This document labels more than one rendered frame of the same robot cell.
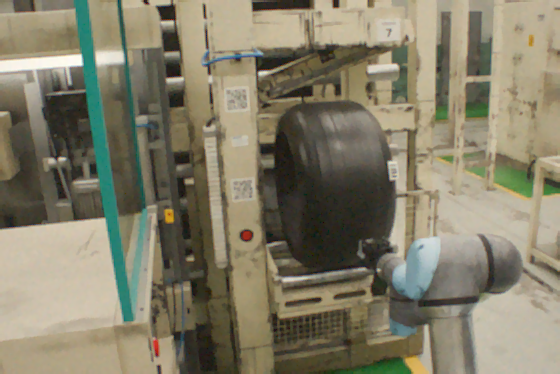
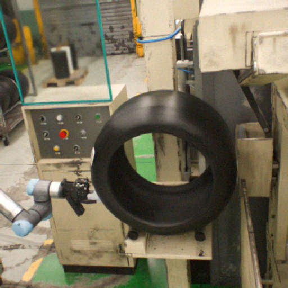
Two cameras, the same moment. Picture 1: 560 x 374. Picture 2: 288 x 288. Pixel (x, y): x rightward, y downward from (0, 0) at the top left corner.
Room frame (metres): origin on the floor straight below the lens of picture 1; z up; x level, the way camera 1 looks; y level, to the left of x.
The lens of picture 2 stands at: (2.19, -1.46, 1.88)
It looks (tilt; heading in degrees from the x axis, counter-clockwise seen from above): 24 degrees down; 113
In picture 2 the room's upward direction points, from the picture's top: 6 degrees counter-clockwise
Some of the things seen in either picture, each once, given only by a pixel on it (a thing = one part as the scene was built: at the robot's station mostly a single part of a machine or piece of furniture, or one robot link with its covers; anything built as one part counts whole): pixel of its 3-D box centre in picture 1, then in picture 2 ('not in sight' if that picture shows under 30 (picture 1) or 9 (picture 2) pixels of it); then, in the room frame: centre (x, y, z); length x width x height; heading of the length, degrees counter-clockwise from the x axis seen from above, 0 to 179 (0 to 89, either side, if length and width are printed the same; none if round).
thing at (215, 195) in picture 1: (216, 198); not in sight; (1.58, 0.22, 1.19); 0.05 x 0.04 x 0.48; 11
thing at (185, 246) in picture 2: (316, 283); (171, 230); (1.70, -0.10, 0.80); 0.37 x 0.36 x 0.02; 11
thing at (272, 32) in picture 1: (319, 30); (239, 26); (2.01, -0.17, 1.71); 0.61 x 0.25 x 0.15; 101
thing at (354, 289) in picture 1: (326, 292); (141, 223); (1.56, -0.13, 0.84); 0.36 x 0.09 x 0.06; 101
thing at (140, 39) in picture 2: (231, 54); (159, 36); (1.63, 0.14, 1.64); 0.19 x 0.19 x 0.06; 11
